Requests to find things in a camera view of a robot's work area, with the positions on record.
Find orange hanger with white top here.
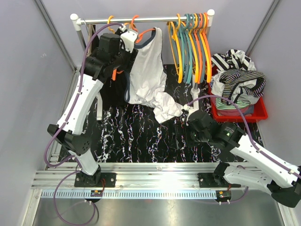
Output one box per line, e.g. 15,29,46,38
107,15,155,81

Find white tank top navy trim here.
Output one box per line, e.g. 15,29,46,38
124,27,182,123

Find black white striped tank top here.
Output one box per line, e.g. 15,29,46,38
211,49,257,73

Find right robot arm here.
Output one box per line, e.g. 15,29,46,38
185,110,301,208

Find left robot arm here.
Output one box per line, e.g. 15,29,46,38
48,30,138,187

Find black garment on beige hanger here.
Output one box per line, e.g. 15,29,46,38
90,25,99,53

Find beige wooden hanger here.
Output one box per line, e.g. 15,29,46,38
87,24,94,41

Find teal empty hanger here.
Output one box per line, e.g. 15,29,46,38
182,13,193,84
176,19,188,83

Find yellow empty hanger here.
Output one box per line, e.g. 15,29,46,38
189,14,199,84

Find orange empty hanger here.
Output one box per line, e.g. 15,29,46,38
194,13,203,84
202,13,212,83

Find purple striped garment pile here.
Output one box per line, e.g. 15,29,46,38
211,69,267,107

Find metal clothes rack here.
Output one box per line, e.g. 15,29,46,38
70,14,202,110

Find red plastic bin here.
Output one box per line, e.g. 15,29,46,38
208,67,268,122

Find black marble patterned mat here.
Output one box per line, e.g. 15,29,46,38
58,65,269,163

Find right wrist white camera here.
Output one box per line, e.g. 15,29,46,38
182,104,198,116

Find wrist white camera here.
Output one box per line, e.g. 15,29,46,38
119,24,138,53
182,104,198,116

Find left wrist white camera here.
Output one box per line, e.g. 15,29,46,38
119,24,138,53

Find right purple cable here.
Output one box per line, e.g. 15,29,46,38
187,94,301,203

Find purple cable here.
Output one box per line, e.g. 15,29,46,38
187,94,301,203
44,23,125,224

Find aluminium mounting rail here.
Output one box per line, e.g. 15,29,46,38
32,161,286,201

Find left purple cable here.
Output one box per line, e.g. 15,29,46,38
44,23,125,224

